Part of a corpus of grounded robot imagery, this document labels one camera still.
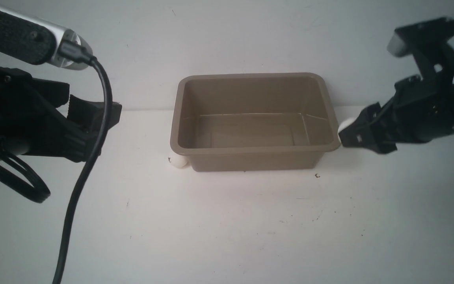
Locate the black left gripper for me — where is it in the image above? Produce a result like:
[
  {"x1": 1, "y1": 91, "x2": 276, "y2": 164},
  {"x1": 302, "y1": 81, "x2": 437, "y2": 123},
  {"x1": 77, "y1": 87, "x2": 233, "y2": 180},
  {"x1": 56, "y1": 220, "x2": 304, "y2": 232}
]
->
[{"x1": 0, "y1": 67, "x2": 105, "y2": 162}]

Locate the tan plastic bin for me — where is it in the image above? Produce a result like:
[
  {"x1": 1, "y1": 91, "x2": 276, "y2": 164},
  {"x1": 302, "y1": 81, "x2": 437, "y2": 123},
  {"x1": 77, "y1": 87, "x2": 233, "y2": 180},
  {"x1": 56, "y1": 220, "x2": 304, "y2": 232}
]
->
[{"x1": 170, "y1": 73, "x2": 341, "y2": 172}]

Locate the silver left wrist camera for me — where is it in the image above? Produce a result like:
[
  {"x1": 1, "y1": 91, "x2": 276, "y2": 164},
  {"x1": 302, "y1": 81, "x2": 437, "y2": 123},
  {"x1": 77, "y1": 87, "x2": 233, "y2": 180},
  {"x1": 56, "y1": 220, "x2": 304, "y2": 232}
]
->
[{"x1": 0, "y1": 5, "x2": 92, "y2": 71}]

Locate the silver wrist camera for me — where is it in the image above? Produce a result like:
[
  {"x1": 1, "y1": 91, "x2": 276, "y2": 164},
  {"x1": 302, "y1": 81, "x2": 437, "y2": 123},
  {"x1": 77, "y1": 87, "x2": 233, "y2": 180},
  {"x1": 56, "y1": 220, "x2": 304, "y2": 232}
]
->
[
  {"x1": 0, "y1": 5, "x2": 92, "y2": 71},
  {"x1": 387, "y1": 17, "x2": 454, "y2": 79}
]

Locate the black looped left cable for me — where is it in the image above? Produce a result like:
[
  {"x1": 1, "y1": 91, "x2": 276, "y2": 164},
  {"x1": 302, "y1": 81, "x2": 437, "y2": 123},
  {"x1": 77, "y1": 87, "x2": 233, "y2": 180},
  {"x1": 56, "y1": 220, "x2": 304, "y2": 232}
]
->
[{"x1": 0, "y1": 136, "x2": 51, "y2": 204}]

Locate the black left camera cable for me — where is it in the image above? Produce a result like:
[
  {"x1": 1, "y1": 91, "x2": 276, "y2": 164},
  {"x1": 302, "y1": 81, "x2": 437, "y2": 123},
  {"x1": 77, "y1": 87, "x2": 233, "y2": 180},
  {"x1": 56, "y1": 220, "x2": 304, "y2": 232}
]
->
[{"x1": 52, "y1": 39, "x2": 113, "y2": 284}]

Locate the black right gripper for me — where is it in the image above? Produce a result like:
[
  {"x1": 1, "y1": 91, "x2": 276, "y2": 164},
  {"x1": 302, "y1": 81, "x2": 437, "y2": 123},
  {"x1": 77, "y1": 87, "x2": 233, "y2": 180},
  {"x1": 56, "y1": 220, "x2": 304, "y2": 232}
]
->
[{"x1": 338, "y1": 72, "x2": 454, "y2": 155}]

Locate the white table-tennis ball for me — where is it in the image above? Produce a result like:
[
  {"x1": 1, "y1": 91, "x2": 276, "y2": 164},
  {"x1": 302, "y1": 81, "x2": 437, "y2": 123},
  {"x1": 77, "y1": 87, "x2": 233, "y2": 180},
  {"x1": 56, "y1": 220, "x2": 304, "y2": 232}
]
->
[
  {"x1": 337, "y1": 117, "x2": 357, "y2": 135},
  {"x1": 168, "y1": 151, "x2": 188, "y2": 168}
]

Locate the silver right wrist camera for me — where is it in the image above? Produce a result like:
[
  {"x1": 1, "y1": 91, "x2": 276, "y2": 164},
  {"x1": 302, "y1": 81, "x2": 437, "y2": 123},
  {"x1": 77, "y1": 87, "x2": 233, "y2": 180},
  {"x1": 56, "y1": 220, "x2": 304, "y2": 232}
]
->
[{"x1": 387, "y1": 17, "x2": 454, "y2": 79}]

